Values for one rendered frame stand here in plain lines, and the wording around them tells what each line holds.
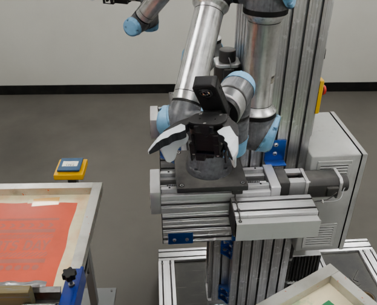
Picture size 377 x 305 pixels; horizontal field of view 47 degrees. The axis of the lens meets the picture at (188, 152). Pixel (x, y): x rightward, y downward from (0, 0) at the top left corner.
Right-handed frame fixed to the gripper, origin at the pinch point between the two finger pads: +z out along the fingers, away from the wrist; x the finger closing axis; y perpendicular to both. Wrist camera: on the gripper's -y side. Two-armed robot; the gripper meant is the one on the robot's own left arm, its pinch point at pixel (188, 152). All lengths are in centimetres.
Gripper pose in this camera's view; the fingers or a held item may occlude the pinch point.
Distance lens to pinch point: 71.1
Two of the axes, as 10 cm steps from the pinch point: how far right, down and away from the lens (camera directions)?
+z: -3.4, 5.0, -7.9
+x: -9.3, -0.6, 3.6
